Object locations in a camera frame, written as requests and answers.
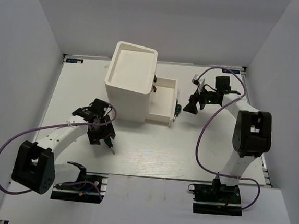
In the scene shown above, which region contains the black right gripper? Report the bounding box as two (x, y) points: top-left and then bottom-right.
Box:
(183, 83), (220, 116)

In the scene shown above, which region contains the green orange stubby screwdriver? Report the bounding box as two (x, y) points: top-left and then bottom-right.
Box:
(173, 99), (182, 122)

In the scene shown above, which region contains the white drawer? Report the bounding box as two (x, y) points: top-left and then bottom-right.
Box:
(145, 77), (178, 127)

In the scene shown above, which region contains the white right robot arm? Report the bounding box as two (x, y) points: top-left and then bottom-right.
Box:
(104, 67), (272, 202)

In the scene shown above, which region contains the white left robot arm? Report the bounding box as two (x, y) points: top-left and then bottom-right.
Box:
(11, 99), (117, 194)

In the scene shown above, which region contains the white drawer cabinet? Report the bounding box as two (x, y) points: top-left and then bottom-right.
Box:
(104, 41), (158, 123)

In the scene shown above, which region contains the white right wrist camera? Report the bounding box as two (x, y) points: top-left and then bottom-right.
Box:
(192, 74), (205, 93)

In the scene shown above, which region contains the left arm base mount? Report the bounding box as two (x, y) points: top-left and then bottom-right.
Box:
(50, 173), (108, 204)

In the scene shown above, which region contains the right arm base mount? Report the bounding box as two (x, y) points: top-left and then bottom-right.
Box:
(188, 183), (242, 217)

